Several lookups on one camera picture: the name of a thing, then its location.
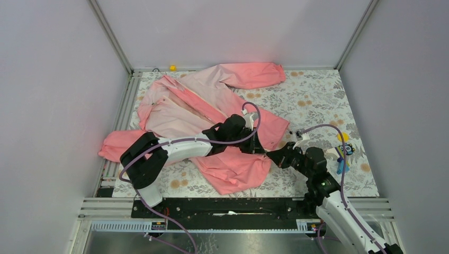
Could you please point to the cartoon sticker toy block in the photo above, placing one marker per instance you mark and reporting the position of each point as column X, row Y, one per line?
column 340, row 153

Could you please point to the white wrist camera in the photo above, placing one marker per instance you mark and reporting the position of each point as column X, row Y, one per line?
column 302, row 138
column 250, row 118

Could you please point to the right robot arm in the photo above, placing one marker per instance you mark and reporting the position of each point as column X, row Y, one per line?
column 324, row 195

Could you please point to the grey slotted cable duct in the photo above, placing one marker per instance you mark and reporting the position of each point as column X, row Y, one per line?
column 294, row 226

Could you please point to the pink zip-up jacket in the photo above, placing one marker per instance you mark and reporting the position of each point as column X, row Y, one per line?
column 180, row 107

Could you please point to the yellow round disc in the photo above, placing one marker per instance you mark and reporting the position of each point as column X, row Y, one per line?
column 343, row 137

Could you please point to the floral patterned table mat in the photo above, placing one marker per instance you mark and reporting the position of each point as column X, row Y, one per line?
column 307, row 98

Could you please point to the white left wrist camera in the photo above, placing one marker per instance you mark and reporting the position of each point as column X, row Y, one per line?
column 250, row 118

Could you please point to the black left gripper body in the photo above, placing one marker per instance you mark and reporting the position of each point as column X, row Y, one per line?
column 245, row 145

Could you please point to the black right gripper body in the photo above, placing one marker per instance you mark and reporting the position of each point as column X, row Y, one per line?
column 293, row 158

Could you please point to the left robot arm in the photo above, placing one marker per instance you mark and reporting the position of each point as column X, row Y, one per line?
column 144, row 160

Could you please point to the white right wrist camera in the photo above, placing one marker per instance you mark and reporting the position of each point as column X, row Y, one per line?
column 302, row 138

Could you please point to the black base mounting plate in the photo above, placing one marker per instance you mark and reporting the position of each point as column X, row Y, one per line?
column 248, row 210

